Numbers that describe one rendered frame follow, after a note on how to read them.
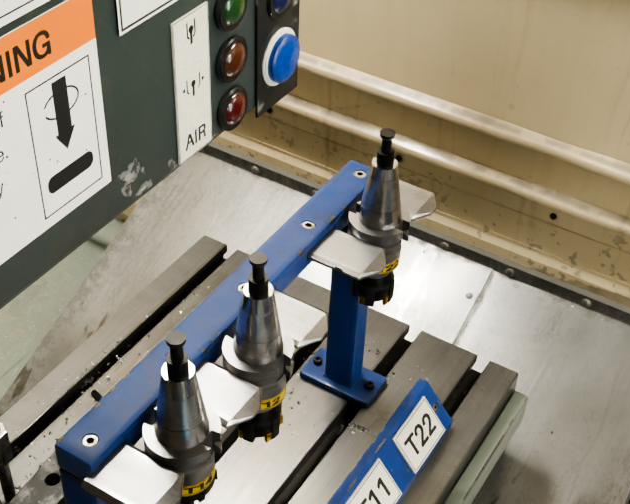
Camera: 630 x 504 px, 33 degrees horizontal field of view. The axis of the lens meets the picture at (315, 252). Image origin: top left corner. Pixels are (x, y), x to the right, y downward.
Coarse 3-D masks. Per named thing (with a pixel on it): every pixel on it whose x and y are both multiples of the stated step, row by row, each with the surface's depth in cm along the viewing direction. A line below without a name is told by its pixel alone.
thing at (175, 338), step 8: (168, 336) 78; (176, 336) 78; (184, 336) 78; (168, 344) 78; (176, 344) 78; (184, 344) 78; (176, 352) 79; (184, 352) 80; (168, 360) 79; (176, 360) 79; (184, 360) 79; (168, 368) 80; (176, 368) 79; (184, 368) 79; (176, 376) 80; (184, 376) 80
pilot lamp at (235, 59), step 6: (234, 48) 58; (240, 48) 58; (228, 54) 57; (234, 54) 58; (240, 54) 58; (228, 60) 58; (234, 60) 58; (240, 60) 58; (228, 66) 58; (234, 66) 58; (240, 66) 59; (228, 72) 58; (234, 72) 58
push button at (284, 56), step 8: (280, 40) 62; (288, 40) 62; (296, 40) 63; (272, 48) 62; (280, 48) 62; (288, 48) 62; (296, 48) 63; (272, 56) 62; (280, 56) 62; (288, 56) 62; (296, 56) 63; (272, 64) 62; (280, 64) 62; (288, 64) 63; (296, 64) 64; (272, 72) 62; (280, 72) 62; (288, 72) 63; (272, 80) 63; (280, 80) 63
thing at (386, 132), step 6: (384, 132) 100; (390, 132) 100; (384, 138) 100; (390, 138) 100; (384, 144) 100; (390, 144) 100; (378, 150) 101; (384, 150) 101; (390, 150) 101; (378, 156) 101; (384, 156) 101; (390, 156) 101; (378, 162) 102; (384, 162) 101; (390, 162) 101
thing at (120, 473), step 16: (128, 448) 84; (112, 464) 83; (128, 464) 83; (144, 464) 83; (160, 464) 83; (96, 480) 82; (112, 480) 82; (128, 480) 82; (144, 480) 82; (160, 480) 82; (176, 480) 82; (96, 496) 81; (112, 496) 81; (128, 496) 81; (144, 496) 81; (160, 496) 81; (176, 496) 81
